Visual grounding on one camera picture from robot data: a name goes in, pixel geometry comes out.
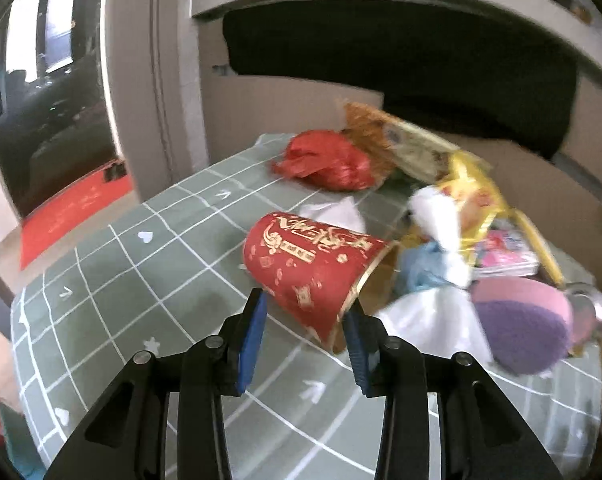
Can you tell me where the pink purple sponge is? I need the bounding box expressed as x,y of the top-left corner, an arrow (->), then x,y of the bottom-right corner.
471,276 -> 573,375

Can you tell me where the white paper towel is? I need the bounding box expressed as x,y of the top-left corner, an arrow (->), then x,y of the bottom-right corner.
377,186 -> 493,364

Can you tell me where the blue white wrapper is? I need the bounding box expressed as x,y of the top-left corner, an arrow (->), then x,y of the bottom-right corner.
394,242 -> 447,296

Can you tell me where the pink cartoon snack package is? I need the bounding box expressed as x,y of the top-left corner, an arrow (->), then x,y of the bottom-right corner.
472,229 -> 540,280

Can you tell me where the yellow snack wrapper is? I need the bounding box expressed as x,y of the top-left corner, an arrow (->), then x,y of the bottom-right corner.
399,148 -> 567,288

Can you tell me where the red gold paper cup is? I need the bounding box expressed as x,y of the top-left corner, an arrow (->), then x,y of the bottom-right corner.
243,211 -> 399,353

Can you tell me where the white tissue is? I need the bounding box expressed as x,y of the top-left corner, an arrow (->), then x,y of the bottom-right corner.
299,196 -> 366,233

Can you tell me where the orange patterned snack bag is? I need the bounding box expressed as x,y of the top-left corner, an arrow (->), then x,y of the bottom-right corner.
342,101 -> 459,184

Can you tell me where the red floor mat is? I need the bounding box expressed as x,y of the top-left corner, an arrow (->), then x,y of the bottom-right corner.
19,170 -> 133,270

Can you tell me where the red crumpled plastic bag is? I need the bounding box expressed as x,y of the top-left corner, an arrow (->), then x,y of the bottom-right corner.
272,130 -> 375,192

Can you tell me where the dark glass door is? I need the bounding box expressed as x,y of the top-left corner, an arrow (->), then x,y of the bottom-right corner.
0,0 -> 119,218

